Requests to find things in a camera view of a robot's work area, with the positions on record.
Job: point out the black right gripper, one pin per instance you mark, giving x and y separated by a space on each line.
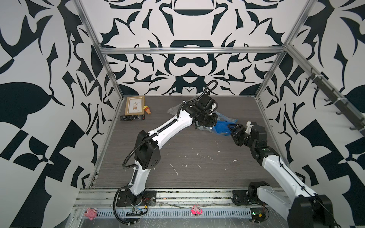
239 127

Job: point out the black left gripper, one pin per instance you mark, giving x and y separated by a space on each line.
212 120

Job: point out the dark blue towel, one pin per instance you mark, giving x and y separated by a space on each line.
223 128

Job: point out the clear plastic vacuum bag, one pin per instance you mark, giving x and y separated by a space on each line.
207 122

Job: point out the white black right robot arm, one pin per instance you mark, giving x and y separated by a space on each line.
303 207

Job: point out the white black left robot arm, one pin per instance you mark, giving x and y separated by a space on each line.
146 153

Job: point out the ice cream cone toy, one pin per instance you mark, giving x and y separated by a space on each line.
147 110

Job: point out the black tv remote control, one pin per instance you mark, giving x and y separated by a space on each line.
132 118

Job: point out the black electronics box with led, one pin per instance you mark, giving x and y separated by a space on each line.
259 216

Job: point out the small green circuit board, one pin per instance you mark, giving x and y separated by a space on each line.
136 211

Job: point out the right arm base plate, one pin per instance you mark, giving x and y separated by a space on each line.
242 197

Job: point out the wooden picture frame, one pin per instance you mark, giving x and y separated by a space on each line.
134 105

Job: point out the white slotted cable duct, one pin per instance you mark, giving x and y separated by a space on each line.
177 213

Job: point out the magenta toy on rail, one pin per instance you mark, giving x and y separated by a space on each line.
196 210

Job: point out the black wall hook rack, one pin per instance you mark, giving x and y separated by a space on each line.
343 104

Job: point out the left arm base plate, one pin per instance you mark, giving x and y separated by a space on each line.
127 198

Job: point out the pink toy on rail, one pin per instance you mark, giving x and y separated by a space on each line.
91 213

